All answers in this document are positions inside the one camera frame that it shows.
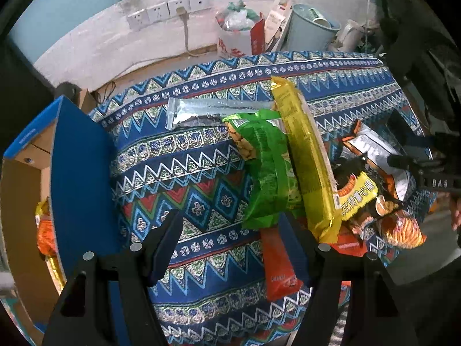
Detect orange foil snack packet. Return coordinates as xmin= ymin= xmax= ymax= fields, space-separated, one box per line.
xmin=36 ymin=216 xmax=58 ymax=260

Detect red and white paper bag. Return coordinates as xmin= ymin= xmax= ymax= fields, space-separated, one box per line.
xmin=216 ymin=11 xmax=265 ymax=59

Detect beige plug with cable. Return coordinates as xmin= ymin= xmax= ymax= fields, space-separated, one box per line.
xmin=176 ymin=6 xmax=204 ymax=57

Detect white cup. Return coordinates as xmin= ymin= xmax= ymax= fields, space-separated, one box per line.
xmin=310 ymin=9 xmax=332 ymax=29

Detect black and yellow snack packet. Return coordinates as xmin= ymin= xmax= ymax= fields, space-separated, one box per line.
xmin=333 ymin=155 xmax=379 ymax=222

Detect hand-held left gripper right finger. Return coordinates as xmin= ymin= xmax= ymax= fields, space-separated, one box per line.
xmin=279 ymin=212 xmax=420 ymax=346

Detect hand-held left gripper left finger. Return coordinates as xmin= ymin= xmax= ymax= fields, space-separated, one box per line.
xmin=41 ymin=209 xmax=185 ymax=346

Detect blue cardboard box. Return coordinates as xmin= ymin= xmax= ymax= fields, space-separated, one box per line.
xmin=0 ymin=95 xmax=130 ymax=346

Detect black floor cable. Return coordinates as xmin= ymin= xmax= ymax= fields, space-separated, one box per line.
xmin=93 ymin=80 xmax=116 ymax=102

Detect white kettle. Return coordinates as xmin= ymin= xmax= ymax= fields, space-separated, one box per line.
xmin=333 ymin=20 xmax=370 ymax=53

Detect gold foil snack packet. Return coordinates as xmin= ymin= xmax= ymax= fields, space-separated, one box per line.
xmin=34 ymin=200 xmax=67 ymax=285

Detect green snack packet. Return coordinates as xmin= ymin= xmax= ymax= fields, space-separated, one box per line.
xmin=221 ymin=108 xmax=307 ymax=229

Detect orange striped snack packet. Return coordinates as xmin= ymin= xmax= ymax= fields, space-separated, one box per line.
xmin=380 ymin=211 xmax=427 ymax=249

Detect silver foil snack packet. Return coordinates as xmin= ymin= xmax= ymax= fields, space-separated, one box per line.
xmin=166 ymin=97 xmax=274 ymax=130

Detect orange chip snack packet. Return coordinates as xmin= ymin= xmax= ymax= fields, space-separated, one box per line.
xmin=349 ymin=195 xmax=400 ymax=238

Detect light blue bucket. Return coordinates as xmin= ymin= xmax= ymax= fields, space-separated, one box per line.
xmin=284 ymin=3 xmax=341 ymax=52

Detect person's right hand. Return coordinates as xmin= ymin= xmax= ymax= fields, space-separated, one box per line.
xmin=449 ymin=195 xmax=461 ymax=232

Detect crumpled plastic bags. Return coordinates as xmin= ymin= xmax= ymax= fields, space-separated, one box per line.
xmin=216 ymin=0 xmax=263 ymax=31

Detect dark cabinet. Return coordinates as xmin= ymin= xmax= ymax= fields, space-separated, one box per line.
xmin=0 ymin=32 xmax=56 ymax=157

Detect grey and orange snack packet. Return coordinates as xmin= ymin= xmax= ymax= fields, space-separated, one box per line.
xmin=342 ymin=121 xmax=438 ymax=202

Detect black round object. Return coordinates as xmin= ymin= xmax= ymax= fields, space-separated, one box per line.
xmin=54 ymin=82 xmax=82 ymax=106

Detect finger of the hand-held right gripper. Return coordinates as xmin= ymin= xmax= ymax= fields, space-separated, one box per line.
xmin=386 ymin=109 xmax=434 ymax=161
xmin=386 ymin=154 xmax=424 ymax=188

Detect blue patterned tablecloth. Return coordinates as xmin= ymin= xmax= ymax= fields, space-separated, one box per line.
xmin=88 ymin=51 xmax=438 ymax=346

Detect white and red carton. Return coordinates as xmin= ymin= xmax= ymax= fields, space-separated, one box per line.
xmin=264 ymin=0 xmax=294 ymax=53

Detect long yellow snack packet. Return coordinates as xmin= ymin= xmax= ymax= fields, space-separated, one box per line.
xmin=270 ymin=76 xmax=343 ymax=244

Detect red-orange snack packet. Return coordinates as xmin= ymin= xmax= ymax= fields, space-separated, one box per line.
xmin=328 ymin=229 xmax=370 ymax=305

